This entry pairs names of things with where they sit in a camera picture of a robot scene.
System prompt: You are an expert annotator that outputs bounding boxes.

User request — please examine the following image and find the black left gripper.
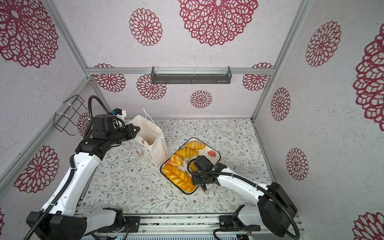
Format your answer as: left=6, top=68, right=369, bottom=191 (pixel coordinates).
left=106, top=123, right=140, bottom=147

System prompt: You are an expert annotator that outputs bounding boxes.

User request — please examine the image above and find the striped fake bun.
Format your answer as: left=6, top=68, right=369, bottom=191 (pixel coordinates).
left=189, top=163, right=197, bottom=172

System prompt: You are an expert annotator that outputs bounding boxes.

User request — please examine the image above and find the long braided fake bread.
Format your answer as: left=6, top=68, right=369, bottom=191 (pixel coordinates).
left=162, top=165, right=196, bottom=193

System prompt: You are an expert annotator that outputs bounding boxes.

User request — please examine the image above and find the white paper gift bag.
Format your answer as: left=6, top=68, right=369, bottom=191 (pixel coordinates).
left=129, top=109, right=169, bottom=168

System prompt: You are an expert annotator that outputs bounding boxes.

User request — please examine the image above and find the round fake bun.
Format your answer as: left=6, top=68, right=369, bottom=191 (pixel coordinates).
left=169, top=154, right=184, bottom=167

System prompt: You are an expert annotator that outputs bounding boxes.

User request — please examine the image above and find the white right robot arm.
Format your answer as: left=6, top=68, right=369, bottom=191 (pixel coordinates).
left=187, top=156, right=301, bottom=240

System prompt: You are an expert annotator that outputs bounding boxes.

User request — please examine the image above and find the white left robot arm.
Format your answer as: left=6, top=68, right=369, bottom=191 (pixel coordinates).
left=24, top=96, right=140, bottom=240

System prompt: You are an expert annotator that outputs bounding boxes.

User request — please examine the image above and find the middle fake croissant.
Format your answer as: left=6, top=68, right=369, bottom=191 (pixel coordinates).
left=176, top=147, right=199, bottom=159

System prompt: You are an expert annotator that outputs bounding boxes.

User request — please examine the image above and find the fake croissant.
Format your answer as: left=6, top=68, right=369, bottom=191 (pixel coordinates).
left=185, top=141, right=206, bottom=151
left=176, top=147, right=199, bottom=159

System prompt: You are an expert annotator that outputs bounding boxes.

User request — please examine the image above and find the top fake croissant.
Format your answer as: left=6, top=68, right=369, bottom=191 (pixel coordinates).
left=185, top=141, right=206, bottom=151

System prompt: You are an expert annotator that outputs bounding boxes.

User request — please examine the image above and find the strawberry print rectangular tray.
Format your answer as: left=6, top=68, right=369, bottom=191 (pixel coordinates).
left=160, top=138, right=221, bottom=195

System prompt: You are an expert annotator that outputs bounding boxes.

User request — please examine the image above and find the black overhead light bar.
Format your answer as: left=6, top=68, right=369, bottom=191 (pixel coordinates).
left=150, top=67, right=233, bottom=85

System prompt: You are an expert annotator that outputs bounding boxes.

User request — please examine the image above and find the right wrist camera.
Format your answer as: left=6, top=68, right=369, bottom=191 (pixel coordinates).
left=194, top=156, right=214, bottom=172

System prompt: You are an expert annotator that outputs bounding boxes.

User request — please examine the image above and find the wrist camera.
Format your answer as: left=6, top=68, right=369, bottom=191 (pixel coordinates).
left=111, top=108, right=127, bottom=122
left=194, top=156, right=214, bottom=172

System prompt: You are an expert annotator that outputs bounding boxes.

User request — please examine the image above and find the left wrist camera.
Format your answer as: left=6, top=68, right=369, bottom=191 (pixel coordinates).
left=111, top=108, right=127, bottom=122

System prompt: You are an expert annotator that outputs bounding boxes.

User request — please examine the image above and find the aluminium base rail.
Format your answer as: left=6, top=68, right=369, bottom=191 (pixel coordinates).
left=74, top=212, right=307, bottom=240

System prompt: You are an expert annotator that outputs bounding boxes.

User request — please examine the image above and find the black wire wall basket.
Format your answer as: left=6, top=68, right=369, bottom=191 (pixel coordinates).
left=52, top=94, right=88, bottom=136

